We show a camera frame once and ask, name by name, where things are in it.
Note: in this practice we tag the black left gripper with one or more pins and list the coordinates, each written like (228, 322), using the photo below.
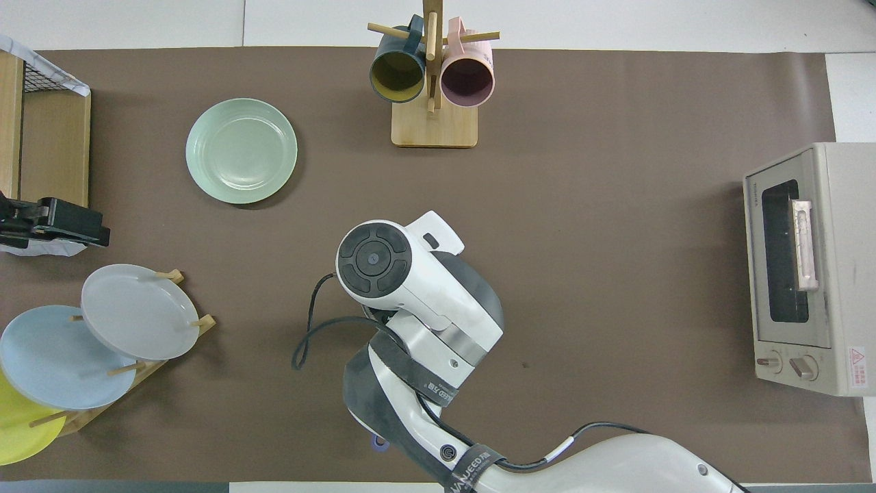
(15, 222)

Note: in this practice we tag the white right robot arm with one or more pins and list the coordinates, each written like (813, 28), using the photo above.
(410, 287)

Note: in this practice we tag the grey plate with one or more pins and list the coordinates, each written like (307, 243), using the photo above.
(137, 311)

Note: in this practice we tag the light blue plate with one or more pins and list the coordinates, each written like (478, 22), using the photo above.
(55, 359)

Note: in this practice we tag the green plate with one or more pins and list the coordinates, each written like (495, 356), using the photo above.
(241, 150)

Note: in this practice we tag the wooden plate rack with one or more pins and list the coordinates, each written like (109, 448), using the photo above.
(79, 419)

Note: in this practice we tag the yellow plate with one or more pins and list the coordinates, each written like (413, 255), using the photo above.
(17, 431)

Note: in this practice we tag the white translucent plastic sheet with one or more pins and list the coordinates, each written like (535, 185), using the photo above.
(48, 250)

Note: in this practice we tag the dark blue mug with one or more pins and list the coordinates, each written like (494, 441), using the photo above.
(397, 72)

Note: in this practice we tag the wooden mug tree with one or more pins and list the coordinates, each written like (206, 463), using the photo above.
(434, 130)

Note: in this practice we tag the pink mug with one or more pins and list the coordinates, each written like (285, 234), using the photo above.
(467, 81)

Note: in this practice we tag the brown table mat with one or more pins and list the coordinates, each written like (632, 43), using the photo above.
(616, 274)

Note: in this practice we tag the beige toaster oven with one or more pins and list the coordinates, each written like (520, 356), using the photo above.
(845, 308)

